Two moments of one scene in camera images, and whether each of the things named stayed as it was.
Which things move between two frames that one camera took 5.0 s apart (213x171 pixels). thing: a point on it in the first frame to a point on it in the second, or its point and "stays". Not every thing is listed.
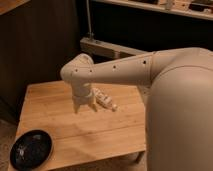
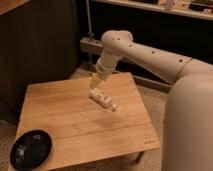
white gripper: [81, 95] to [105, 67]
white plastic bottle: [104, 99] stays
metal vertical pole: [89, 20] stays
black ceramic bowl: [31, 150] stays
